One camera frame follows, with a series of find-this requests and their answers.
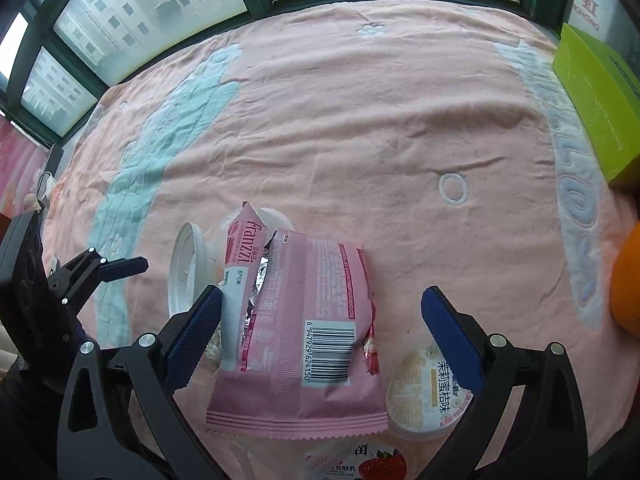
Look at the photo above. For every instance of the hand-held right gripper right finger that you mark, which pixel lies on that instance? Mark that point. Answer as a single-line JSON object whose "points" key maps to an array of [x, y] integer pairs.
{"points": [[450, 332]]}

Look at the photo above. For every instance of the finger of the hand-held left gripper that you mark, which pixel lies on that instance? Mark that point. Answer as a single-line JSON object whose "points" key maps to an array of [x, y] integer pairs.
{"points": [[122, 266]]}

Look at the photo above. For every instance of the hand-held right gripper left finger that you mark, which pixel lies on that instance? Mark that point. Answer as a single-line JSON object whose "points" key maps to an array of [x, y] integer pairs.
{"points": [[197, 330]]}

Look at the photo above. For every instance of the pink snack wrapper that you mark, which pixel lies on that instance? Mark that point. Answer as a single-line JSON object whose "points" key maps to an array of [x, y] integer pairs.
{"points": [[305, 330]]}

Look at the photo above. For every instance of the clear plastic cup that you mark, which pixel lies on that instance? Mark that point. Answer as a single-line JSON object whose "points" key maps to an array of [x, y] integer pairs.
{"points": [[187, 270]]}

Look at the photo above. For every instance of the pudding cup with printed lid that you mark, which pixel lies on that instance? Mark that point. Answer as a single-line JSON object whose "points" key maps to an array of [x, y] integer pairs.
{"points": [[425, 395]]}

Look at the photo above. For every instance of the small white object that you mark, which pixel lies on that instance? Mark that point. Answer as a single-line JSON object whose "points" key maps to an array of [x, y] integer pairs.
{"points": [[46, 187]]}

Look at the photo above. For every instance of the pink curtain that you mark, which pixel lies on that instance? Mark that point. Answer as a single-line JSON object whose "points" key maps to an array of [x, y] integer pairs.
{"points": [[17, 170]]}

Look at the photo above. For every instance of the strawberry printed cup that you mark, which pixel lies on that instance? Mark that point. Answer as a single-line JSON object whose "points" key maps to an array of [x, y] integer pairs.
{"points": [[360, 462]]}

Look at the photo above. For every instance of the whole orange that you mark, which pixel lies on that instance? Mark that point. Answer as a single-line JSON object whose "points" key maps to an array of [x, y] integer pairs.
{"points": [[629, 285]]}

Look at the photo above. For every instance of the pink printed blanket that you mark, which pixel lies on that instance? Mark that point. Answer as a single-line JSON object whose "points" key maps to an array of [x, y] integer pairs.
{"points": [[350, 135]]}

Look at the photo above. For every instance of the green cardboard box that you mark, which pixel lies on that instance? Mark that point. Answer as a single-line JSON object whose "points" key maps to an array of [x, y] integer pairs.
{"points": [[600, 100]]}

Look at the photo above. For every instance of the white and blue poster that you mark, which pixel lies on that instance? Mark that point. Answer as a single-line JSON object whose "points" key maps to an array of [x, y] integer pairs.
{"points": [[600, 0]]}

